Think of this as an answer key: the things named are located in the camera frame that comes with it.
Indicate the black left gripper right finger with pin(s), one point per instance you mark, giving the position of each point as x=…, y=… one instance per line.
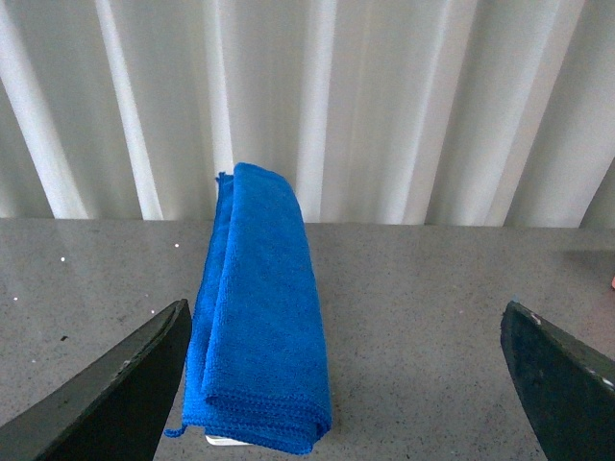
x=566, y=387

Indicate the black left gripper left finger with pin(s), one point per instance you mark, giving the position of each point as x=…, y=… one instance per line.
x=117, y=407

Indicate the blue microfiber cloth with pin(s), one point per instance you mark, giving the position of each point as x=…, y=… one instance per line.
x=256, y=368

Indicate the white towel rack stand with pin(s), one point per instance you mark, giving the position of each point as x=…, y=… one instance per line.
x=219, y=441

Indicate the white pleated curtain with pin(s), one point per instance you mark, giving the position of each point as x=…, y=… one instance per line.
x=463, y=113

